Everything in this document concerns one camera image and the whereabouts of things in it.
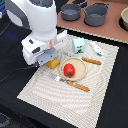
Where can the beige round plate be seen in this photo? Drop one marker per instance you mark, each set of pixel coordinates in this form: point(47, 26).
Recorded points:
point(79, 65)

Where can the yellow toy bread loaf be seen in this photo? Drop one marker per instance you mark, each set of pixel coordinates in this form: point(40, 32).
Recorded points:
point(53, 63)

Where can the wooden handled knife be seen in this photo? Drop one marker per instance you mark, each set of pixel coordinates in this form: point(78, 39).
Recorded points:
point(84, 58)

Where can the red toy tomato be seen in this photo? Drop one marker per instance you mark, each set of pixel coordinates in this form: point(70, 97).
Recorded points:
point(69, 70)

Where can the woven beige placemat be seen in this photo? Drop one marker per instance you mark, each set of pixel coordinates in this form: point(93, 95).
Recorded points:
point(69, 104)

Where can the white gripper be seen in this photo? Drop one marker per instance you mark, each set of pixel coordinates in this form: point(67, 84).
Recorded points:
point(41, 47)

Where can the small grey pot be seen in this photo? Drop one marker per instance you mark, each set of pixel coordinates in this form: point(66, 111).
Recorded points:
point(71, 12)

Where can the wooden handled fork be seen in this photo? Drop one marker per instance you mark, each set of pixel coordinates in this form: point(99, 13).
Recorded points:
point(71, 83)

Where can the white toy fish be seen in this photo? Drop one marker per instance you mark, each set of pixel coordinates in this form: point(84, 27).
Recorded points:
point(96, 48)

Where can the large grey pot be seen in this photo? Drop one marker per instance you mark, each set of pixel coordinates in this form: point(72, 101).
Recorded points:
point(95, 15)

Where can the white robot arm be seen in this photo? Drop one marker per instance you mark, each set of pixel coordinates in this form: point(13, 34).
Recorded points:
point(40, 17)

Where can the beige bowl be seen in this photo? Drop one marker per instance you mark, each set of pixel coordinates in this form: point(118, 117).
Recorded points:
point(124, 16)

